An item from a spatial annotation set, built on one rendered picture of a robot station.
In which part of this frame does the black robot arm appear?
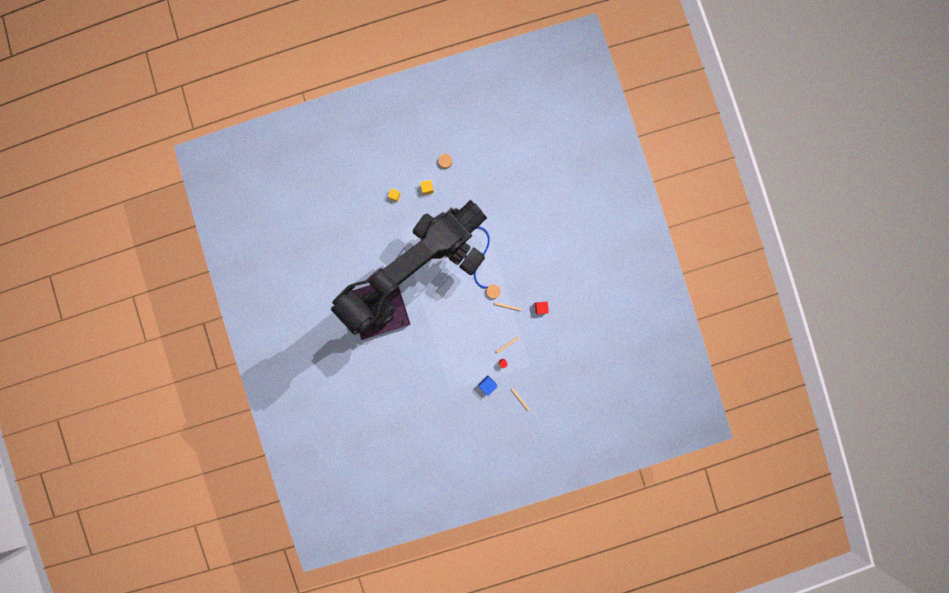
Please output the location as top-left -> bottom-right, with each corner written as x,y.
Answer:
331,200 -> 487,335

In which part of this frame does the blue block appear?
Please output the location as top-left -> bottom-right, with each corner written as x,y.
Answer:
479,376 -> 498,396

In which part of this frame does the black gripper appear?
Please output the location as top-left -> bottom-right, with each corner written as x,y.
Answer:
413,213 -> 485,275

